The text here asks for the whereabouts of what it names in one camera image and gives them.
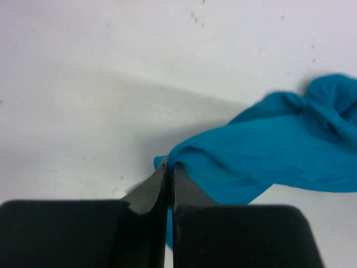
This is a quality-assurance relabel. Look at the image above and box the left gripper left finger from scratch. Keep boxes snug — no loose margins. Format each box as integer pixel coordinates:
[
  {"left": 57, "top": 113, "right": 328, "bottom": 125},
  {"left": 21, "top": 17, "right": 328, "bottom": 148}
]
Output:
[{"left": 1, "top": 160, "right": 169, "bottom": 267}]

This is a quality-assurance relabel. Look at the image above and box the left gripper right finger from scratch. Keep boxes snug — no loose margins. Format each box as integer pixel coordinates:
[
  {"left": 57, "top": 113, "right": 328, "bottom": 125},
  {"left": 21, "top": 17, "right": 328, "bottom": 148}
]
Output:
[{"left": 172, "top": 164, "right": 324, "bottom": 267}]

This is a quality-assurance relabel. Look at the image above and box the blue t shirt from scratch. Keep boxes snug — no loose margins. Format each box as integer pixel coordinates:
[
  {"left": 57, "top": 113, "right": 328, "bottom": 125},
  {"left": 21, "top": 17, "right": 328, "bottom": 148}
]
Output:
[{"left": 153, "top": 73, "right": 357, "bottom": 251}]

